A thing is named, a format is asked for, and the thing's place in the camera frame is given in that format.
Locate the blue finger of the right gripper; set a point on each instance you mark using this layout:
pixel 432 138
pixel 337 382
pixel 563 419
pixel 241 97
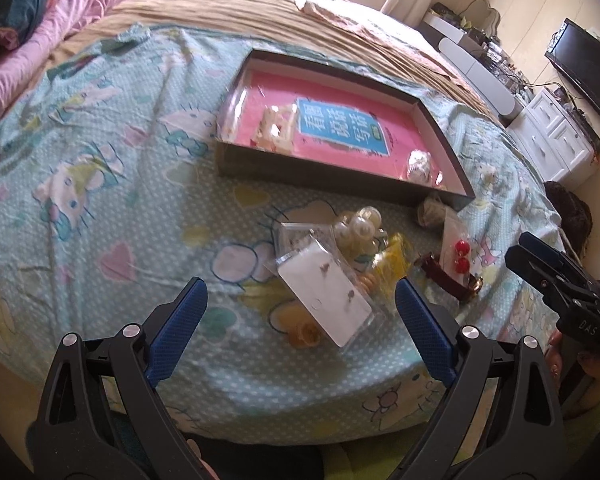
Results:
pixel 542 247

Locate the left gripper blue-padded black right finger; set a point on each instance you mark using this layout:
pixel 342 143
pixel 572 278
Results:
pixel 523 437

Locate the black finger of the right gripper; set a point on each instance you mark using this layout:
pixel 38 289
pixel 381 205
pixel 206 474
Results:
pixel 553 274

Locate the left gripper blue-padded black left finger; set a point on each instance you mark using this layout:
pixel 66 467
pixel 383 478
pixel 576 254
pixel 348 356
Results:
pixel 100 415

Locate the red bead earrings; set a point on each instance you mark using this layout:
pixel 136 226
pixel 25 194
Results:
pixel 456 247

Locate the clear beaded hair clip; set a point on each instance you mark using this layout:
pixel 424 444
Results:
pixel 420 169

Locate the earring card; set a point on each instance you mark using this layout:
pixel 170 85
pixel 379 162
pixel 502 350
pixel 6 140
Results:
pixel 326 303

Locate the small clear plastic box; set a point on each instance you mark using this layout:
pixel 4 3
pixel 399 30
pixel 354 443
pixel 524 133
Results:
pixel 291 237

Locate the cream hair claw clip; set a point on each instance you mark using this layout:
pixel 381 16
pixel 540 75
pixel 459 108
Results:
pixel 276 129

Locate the person's right hand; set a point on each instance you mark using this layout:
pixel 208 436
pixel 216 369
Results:
pixel 571 365

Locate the white drawer cabinet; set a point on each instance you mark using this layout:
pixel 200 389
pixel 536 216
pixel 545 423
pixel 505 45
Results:
pixel 554 144

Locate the beige scrunchie in bag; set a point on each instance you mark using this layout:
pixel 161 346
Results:
pixel 431 213

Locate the black flat television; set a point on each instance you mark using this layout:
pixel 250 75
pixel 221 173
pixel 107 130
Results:
pixel 575 53

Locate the white long low bench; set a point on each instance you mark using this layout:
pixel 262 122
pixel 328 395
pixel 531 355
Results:
pixel 500 99

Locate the hello kitty bed sheet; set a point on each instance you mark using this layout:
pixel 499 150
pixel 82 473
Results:
pixel 110 203

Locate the dark cardboard tray box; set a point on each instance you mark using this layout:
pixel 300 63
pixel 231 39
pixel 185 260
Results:
pixel 249 163

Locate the pink book with blue label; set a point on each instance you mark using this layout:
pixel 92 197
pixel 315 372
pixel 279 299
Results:
pixel 342 124

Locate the tan striped blanket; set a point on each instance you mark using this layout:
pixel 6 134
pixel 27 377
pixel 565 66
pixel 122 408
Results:
pixel 338 29

